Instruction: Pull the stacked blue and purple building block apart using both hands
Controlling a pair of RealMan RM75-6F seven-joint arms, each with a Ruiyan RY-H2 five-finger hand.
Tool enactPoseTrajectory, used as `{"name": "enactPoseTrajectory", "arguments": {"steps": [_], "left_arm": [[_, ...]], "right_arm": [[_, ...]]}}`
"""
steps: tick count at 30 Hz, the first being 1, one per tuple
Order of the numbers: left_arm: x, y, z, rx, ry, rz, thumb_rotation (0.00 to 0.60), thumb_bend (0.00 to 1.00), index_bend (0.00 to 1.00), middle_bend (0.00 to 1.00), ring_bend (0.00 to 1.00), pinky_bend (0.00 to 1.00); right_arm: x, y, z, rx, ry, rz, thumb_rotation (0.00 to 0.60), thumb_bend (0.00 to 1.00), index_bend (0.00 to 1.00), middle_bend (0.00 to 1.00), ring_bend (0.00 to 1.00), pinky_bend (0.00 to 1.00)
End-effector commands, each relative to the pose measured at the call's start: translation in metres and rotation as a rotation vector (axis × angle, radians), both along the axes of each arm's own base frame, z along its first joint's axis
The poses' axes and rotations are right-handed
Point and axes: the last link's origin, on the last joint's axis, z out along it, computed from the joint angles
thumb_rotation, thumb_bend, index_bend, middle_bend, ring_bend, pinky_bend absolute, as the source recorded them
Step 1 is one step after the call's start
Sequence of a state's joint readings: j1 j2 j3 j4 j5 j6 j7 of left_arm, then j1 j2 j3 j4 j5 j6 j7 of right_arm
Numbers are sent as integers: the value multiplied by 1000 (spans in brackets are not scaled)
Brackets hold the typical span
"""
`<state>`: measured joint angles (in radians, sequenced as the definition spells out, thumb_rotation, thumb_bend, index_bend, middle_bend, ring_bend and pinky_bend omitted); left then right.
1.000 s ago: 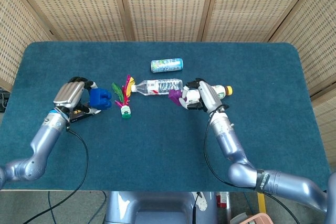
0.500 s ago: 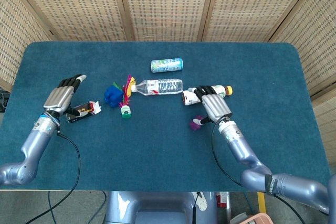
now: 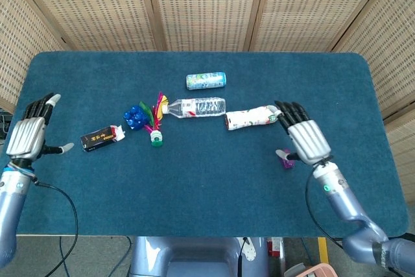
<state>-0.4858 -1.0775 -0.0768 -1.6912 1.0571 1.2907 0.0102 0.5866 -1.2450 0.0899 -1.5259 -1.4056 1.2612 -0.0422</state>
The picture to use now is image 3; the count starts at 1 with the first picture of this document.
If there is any pink plastic basket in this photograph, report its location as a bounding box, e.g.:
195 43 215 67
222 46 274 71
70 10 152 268
284 263 337 277

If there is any clear plastic water bottle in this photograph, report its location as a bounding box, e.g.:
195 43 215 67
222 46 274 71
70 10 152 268
161 97 227 119

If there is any red white small box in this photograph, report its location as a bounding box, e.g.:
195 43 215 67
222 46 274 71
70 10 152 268
267 237 287 259

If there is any white-label tea bottle yellow cap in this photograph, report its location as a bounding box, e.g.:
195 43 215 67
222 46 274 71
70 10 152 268
224 104 283 132

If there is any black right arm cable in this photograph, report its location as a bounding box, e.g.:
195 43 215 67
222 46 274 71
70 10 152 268
305 159 345 249

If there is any blue-grey robot torso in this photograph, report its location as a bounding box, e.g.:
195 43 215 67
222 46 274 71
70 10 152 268
129 235 270 277

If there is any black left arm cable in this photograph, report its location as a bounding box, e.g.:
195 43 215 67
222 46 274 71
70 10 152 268
33 180 79 277

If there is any blue toy block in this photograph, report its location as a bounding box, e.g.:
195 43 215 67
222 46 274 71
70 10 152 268
123 105 148 130

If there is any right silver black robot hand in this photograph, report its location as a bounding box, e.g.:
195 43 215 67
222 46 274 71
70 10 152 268
274 100 333 165

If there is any blue felt table cover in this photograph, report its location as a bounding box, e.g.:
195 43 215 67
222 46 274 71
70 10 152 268
0 51 410 239

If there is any purple toy block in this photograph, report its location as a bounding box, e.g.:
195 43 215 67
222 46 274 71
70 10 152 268
281 148 296 171

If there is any feather shuttlecock green base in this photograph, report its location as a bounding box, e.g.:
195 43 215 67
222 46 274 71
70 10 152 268
139 91 170 148

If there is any black opened carton box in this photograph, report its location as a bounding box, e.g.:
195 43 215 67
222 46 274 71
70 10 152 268
80 124 127 154

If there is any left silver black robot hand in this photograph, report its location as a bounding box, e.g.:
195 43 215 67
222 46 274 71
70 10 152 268
5 92 75 162

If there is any woven rattan folding screen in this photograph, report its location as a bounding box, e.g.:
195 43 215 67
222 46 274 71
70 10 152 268
0 0 415 200

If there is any light blue drink can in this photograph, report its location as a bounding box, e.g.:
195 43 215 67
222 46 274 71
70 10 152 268
185 71 228 91

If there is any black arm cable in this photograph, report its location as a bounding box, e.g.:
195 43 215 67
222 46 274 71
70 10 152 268
305 159 345 249
33 180 79 277

